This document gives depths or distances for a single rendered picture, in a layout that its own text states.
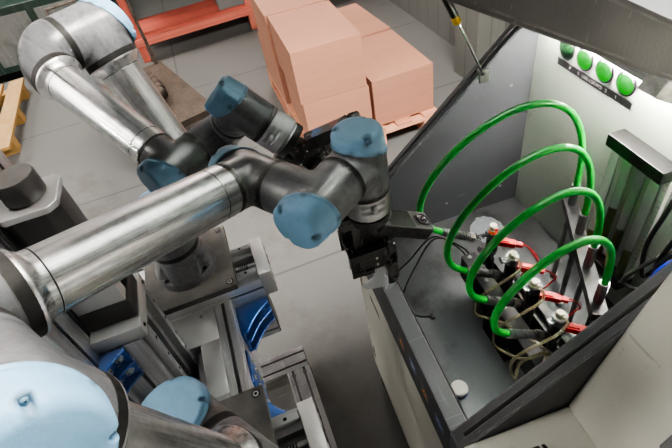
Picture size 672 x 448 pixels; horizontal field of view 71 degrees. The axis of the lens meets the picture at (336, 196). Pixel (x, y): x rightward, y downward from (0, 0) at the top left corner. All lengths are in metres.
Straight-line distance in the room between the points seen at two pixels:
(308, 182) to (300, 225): 0.06
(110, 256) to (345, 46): 2.34
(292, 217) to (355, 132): 0.15
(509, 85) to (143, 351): 1.05
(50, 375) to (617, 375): 0.81
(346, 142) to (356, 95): 2.30
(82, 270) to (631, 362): 0.79
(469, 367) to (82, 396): 0.98
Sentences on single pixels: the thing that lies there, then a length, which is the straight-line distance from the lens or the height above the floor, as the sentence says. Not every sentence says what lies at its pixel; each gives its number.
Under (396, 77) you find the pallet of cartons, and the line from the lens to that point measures 3.01.
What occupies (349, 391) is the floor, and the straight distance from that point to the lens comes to 2.14.
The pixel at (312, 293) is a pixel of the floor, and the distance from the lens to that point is 2.43.
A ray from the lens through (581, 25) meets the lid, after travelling 0.39.
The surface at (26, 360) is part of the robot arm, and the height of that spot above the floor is 1.65.
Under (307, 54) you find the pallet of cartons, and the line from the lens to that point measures 2.72.
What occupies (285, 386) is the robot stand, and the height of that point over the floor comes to 0.21.
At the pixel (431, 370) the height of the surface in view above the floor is 0.95.
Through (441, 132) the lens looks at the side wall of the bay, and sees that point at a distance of 1.30.
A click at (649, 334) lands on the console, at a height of 1.24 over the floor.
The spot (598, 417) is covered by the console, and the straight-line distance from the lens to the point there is 1.01.
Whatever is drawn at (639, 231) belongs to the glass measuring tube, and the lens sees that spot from 1.17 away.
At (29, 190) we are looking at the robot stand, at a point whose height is 1.55.
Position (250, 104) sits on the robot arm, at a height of 1.52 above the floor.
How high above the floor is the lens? 1.92
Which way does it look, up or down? 42 degrees down
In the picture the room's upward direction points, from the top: 11 degrees counter-clockwise
